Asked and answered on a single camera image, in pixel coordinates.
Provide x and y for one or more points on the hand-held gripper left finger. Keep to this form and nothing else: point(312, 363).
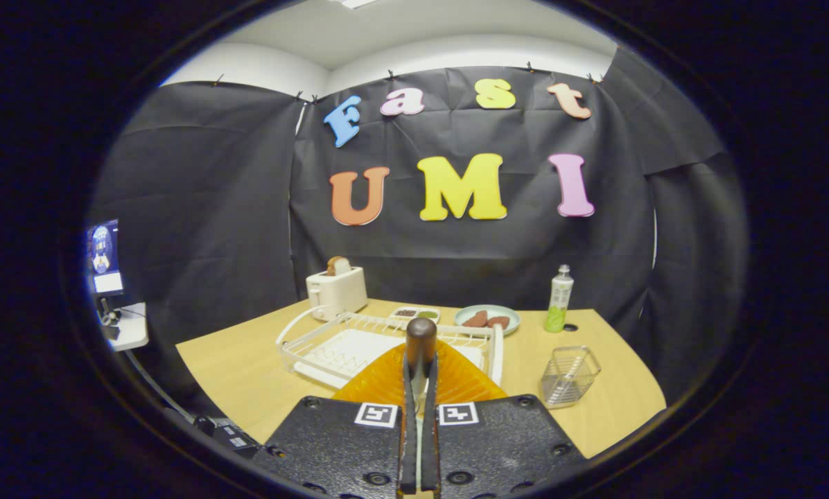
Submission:
point(409, 430)

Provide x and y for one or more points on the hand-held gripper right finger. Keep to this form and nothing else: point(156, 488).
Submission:
point(431, 430)

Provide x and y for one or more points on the metal mesh basket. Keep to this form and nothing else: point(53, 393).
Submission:
point(568, 378)

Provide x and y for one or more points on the white two-compartment sauce dish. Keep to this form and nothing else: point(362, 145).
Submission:
point(414, 314)

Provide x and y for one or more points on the pale green plate with meat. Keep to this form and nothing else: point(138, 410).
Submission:
point(511, 319)

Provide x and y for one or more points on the brown meat piece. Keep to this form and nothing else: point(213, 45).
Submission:
point(475, 320)
point(499, 323)

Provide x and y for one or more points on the white toaster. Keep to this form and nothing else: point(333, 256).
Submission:
point(338, 294)

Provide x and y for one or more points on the black device with labels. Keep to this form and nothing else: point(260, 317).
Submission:
point(231, 438)

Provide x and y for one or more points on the toast slice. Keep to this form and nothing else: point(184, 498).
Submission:
point(338, 265)

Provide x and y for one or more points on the green drink bottle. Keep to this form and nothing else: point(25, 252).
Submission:
point(559, 301)

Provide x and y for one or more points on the white side desk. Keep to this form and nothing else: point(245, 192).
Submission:
point(132, 329)

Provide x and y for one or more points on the computer monitor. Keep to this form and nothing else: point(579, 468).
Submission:
point(104, 256)

